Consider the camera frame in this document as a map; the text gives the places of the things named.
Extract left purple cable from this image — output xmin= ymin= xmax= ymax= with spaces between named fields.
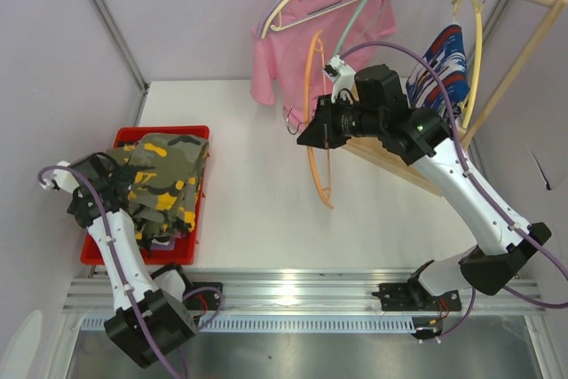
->
xmin=37 ymin=165 xmax=224 ymax=379

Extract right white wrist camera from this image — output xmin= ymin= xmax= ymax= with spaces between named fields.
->
xmin=323 ymin=55 xmax=355 ymax=104

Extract mint green hanger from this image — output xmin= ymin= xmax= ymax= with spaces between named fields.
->
xmin=332 ymin=0 xmax=416 ymax=59

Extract blue red white shorts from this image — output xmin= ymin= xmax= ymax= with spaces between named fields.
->
xmin=406 ymin=22 xmax=469 ymax=117

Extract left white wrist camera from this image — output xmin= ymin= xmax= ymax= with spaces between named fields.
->
xmin=38 ymin=161 xmax=79 ymax=193

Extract orange hanger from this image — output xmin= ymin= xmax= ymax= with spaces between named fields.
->
xmin=283 ymin=29 xmax=334 ymax=209

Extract aluminium mounting rail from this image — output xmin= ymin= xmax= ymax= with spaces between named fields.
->
xmin=62 ymin=268 xmax=545 ymax=316

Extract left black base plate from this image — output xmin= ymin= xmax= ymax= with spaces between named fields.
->
xmin=184 ymin=281 xmax=224 ymax=312

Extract red plastic bin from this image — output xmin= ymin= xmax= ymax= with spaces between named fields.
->
xmin=80 ymin=125 xmax=211 ymax=267

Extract white slotted cable duct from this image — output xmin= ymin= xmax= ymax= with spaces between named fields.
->
xmin=82 ymin=315 xmax=421 ymax=334

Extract cream hanger right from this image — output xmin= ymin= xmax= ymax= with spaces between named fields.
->
xmin=451 ymin=0 xmax=483 ymax=130

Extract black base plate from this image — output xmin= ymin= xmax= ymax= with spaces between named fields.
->
xmin=371 ymin=282 xmax=462 ymax=312
xmin=184 ymin=281 xmax=224 ymax=312

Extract wooden clothes rack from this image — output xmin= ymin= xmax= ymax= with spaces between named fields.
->
xmin=345 ymin=0 xmax=567 ymax=194

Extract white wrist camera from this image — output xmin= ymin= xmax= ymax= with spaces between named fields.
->
xmin=38 ymin=161 xmax=79 ymax=193
xmin=323 ymin=55 xmax=355 ymax=104

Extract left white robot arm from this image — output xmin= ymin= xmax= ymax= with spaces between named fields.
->
xmin=65 ymin=154 xmax=197 ymax=374

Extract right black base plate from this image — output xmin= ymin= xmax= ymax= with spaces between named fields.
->
xmin=371 ymin=282 xmax=462 ymax=312

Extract pink t-shirt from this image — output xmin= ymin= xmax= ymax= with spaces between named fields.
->
xmin=250 ymin=0 xmax=397 ymax=123

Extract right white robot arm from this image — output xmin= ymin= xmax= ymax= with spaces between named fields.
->
xmin=296 ymin=62 xmax=551 ymax=305

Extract green yellow camouflage trousers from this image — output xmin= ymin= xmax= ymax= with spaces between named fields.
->
xmin=106 ymin=132 xmax=209 ymax=250

